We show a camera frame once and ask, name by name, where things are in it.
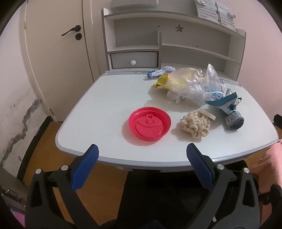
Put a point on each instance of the clear plastic bag yellow contents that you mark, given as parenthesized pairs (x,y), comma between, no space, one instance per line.
(187,83)

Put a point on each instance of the cloth with teal edge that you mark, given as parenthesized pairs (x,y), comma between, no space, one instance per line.
(224,102)

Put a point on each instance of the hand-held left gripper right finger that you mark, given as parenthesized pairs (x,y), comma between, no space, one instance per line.
(199,167)

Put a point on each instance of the white door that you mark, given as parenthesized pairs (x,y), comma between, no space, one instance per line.
(55,66)

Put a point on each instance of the white drawer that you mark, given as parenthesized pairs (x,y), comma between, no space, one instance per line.
(134,58)

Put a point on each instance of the white round drawer knob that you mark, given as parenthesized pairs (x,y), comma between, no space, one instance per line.
(133,62)

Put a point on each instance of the red round plastic lid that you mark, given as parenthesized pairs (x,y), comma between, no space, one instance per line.
(149,124)

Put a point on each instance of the pile of puffed snack rings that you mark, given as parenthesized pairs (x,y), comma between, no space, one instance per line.
(195,125)

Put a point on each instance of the blue white crumpled wrapper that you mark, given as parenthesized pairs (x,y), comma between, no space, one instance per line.
(169,69)
(155,73)

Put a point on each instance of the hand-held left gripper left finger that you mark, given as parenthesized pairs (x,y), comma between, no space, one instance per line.
(86,167)

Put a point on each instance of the yellow snack packet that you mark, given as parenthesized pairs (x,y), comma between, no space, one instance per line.
(160,81)

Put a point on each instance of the white desk hutch shelf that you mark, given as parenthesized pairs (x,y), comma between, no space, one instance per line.
(176,37)

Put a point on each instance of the white rectangular wafer piece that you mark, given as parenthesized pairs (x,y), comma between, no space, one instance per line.
(208,114)

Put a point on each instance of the black door keyhole plate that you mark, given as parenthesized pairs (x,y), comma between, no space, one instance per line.
(78,36)

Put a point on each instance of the white paper sheet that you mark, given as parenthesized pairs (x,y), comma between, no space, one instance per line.
(207,10)
(227,16)

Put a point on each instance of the small clear plastic bag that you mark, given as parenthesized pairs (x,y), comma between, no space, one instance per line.
(212,77)

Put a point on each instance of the grey rolled fabric band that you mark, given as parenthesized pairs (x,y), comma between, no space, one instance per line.
(234,121)

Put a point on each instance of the white crumpled tissue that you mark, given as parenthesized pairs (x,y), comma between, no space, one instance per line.
(174,96)

